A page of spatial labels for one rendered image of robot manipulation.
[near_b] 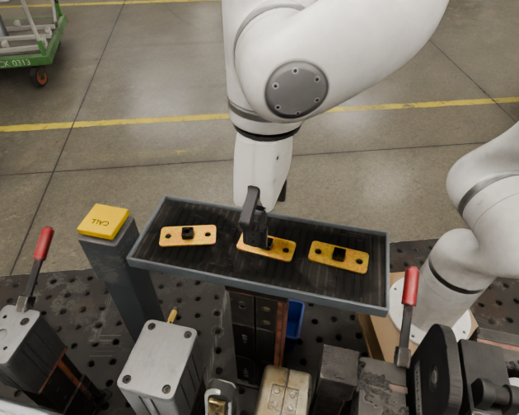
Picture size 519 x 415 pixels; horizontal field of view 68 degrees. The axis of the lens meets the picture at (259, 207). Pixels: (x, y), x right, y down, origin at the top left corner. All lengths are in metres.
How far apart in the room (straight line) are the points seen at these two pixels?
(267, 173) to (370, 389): 0.32
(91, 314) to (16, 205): 1.66
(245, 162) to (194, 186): 2.04
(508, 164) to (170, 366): 0.58
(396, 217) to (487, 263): 1.66
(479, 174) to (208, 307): 0.70
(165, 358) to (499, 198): 0.55
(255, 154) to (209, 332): 0.69
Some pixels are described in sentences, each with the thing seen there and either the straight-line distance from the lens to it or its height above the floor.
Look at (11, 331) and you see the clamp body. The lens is 0.72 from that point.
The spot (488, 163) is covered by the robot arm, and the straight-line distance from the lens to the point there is 0.72.
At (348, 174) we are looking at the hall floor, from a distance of 2.56.
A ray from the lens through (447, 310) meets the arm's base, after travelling 0.90.
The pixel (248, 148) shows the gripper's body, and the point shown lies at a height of 1.37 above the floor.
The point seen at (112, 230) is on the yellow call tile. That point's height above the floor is 1.16.
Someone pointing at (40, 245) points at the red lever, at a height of 1.12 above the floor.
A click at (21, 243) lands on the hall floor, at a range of 2.46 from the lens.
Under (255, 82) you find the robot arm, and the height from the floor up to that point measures 1.48.
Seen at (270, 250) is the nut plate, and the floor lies 1.16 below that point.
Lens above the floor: 1.61
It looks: 45 degrees down
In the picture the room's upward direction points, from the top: straight up
